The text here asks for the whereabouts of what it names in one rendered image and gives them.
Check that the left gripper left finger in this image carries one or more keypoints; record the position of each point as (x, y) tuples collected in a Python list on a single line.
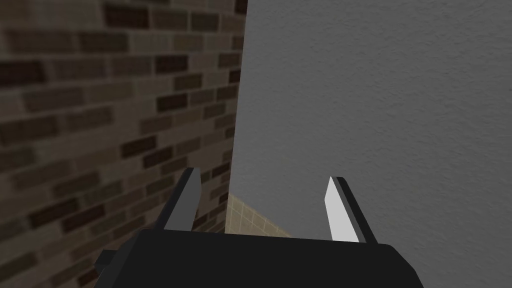
[(183, 204)]

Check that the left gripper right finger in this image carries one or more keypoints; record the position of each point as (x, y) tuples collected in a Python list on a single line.
[(344, 214)]

